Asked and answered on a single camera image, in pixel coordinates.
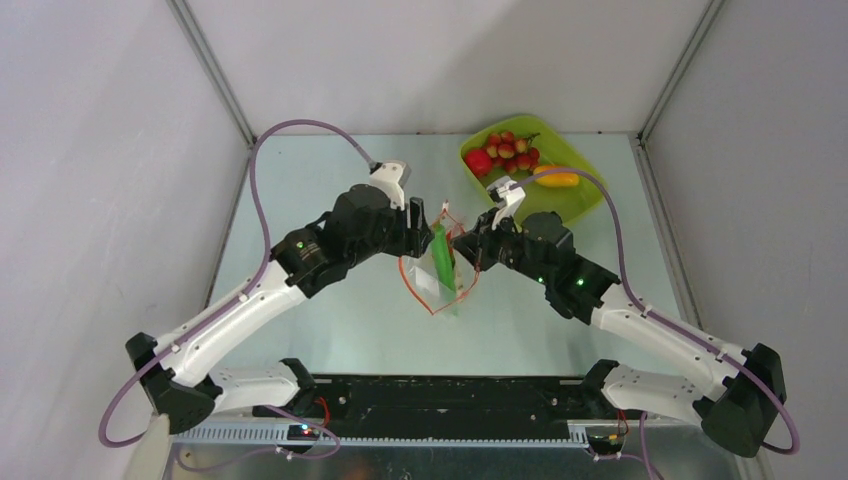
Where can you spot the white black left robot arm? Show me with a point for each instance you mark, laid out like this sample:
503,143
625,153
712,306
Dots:
178,370

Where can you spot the grey cable duct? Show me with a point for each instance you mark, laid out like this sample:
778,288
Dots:
287,434

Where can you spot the green cucumber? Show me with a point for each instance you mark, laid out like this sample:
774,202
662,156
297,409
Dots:
443,263

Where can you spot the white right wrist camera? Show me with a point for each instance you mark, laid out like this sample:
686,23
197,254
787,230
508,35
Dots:
507,196

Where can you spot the orange yellow mango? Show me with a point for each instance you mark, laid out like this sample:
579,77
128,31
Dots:
551,176

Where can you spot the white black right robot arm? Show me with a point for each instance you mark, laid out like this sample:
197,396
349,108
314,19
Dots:
733,394

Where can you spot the red apple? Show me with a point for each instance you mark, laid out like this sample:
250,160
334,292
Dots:
478,162

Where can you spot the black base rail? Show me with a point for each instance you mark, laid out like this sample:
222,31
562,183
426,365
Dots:
465,406

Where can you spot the clear zip bag orange zipper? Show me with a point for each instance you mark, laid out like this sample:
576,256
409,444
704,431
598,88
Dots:
419,275

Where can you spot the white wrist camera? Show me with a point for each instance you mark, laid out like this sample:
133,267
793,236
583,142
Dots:
391,177
507,196

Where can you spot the red cherry bunch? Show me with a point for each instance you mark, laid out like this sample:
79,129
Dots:
513,153

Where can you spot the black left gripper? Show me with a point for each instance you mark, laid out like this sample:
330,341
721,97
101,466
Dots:
413,240

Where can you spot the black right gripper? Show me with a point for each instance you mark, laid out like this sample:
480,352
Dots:
479,244

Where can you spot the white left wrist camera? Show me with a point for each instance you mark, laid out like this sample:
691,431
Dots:
391,177

